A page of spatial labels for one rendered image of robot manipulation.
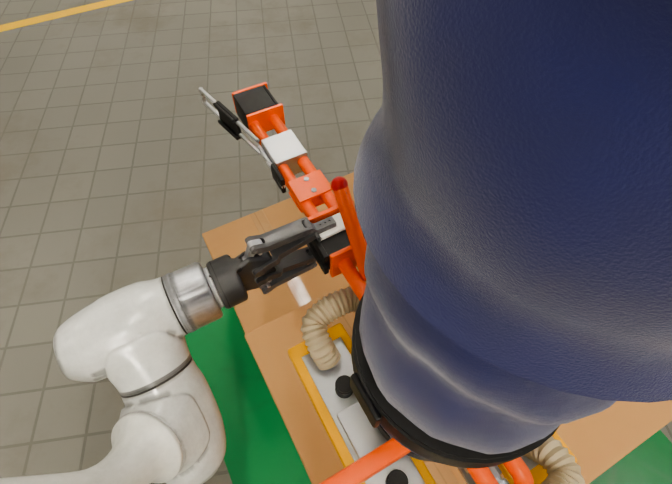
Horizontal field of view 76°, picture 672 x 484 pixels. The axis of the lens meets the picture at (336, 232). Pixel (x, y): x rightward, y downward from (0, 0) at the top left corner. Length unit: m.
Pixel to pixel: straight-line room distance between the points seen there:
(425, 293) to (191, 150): 2.53
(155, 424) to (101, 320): 0.15
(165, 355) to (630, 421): 1.23
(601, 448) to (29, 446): 1.92
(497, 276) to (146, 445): 0.53
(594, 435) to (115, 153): 2.58
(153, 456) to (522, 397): 0.46
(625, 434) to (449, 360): 1.23
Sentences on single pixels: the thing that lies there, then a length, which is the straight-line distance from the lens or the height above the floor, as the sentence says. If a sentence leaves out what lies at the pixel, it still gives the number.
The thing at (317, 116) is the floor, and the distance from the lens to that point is 2.79.
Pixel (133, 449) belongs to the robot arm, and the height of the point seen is 1.22.
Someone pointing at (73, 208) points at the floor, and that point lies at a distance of 2.66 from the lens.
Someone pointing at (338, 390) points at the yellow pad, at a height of 1.15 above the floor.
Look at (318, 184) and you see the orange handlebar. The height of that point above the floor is 1.24.
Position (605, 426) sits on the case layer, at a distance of 1.46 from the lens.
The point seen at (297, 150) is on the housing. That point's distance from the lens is 0.79.
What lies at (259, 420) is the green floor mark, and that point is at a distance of 1.85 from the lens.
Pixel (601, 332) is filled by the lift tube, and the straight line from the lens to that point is 0.18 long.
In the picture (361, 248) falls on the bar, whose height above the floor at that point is 1.28.
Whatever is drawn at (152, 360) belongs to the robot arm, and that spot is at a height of 1.24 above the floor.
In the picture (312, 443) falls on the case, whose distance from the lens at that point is 0.86.
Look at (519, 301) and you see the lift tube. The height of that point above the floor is 1.65.
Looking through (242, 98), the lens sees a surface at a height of 1.25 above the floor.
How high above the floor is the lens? 1.79
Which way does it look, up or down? 55 degrees down
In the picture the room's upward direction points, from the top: straight up
